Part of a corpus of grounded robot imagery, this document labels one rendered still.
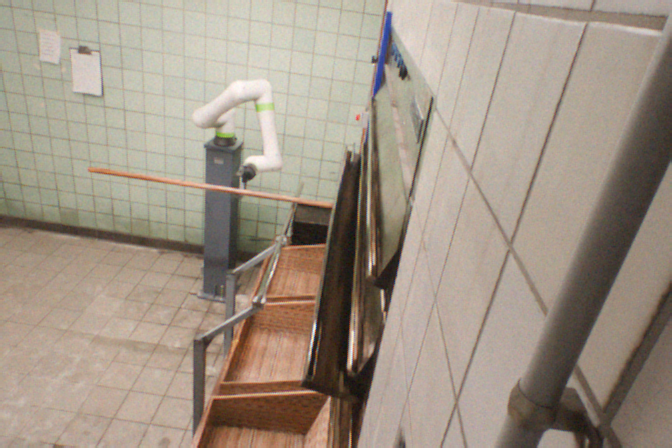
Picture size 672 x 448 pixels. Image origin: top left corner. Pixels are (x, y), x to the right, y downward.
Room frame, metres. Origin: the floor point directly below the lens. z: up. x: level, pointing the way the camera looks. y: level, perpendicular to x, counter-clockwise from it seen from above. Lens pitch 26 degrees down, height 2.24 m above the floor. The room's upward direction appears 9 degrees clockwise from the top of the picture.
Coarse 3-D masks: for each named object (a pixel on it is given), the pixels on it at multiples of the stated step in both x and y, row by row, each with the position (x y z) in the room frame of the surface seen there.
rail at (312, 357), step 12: (336, 192) 1.93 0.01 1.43; (336, 204) 1.79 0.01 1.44; (336, 216) 1.68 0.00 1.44; (324, 264) 1.31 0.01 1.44; (324, 276) 1.24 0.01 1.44; (324, 288) 1.18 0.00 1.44; (324, 300) 1.12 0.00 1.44; (312, 336) 0.96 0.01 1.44; (312, 348) 0.91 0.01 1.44; (312, 360) 0.87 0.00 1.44; (312, 372) 0.84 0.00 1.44
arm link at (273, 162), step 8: (256, 112) 2.79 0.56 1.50; (264, 112) 2.76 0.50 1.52; (272, 112) 2.79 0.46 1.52; (264, 120) 2.76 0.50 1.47; (272, 120) 2.77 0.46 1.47; (264, 128) 2.75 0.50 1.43; (272, 128) 2.76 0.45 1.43; (264, 136) 2.75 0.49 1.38; (272, 136) 2.75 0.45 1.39; (264, 144) 2.75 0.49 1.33; (272, 144) 2.74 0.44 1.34; (264, 152) 2.74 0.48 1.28; (272, 152) 2.72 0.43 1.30; (264, 160) 2.72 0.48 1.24; (272, 160) 2.71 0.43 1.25; (280, 160) 2.73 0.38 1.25; (264, 168) 2.70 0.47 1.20; (272, 168) 2.71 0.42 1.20; (280, 168) 2.74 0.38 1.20
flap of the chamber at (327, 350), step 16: (352, 176) 2.23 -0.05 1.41; (352, 192) 2.03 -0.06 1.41; (352, 208) 1.85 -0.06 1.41; (352, 224) 1.70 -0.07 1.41; (336, 240) 1.53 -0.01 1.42; (352, 240) 1.57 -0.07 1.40; (336, 256) 1.42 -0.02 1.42; (352, 256) 1.46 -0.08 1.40; (336, 272) 1.32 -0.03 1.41; (352, 272) 1.35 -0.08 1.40; (336, 288) 1.23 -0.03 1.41; (336, 304) 1.15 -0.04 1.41; (336, 320) 1.08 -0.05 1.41; (320, 336) 0.99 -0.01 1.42; (336, 336) 1.01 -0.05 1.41; (320, 352) 0.93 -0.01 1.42; (336, 352) 0.95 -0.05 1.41; (304, 368) 0.87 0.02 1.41; (320, 368) 0.88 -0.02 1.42; (336, 368) 0.89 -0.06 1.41; (304, 384) 0.83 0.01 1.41; (320, 384) 0.83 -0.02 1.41; (336, 384) 0.84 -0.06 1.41; (352, 384) 0.86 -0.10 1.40; (352, 400) 0.83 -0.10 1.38
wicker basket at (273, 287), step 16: (288, 256) 2.57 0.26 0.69; (304, 256) 2.57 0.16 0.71; (320, 256) 2.57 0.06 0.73; (288, 272) 2.55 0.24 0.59; (304, 272) 2.57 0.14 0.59; (320, 272) 2.57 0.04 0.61; (256, 288) 2.12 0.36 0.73; (272, 288) 2.35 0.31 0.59; (288, 288) 2.38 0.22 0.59; (304, 288) 2.40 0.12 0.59; (272, 320) 2.04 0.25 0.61
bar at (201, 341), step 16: (288, 224) 2.07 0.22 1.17; (272, 256) 1.76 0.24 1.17; (240, 272) 1.91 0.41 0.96; (272, 272) 1.64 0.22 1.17; (256, 304) 1.42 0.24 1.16; (240, 320) 1.43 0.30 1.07; (208, 336) 1.43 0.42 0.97; (224, 336) 1.90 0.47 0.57; (224, 352) 1.90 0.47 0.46; (192, 384) 1.42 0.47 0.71; (192, 400) 1.42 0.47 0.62; (192, 416) 1.42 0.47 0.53; (192, 432) 1.42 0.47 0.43
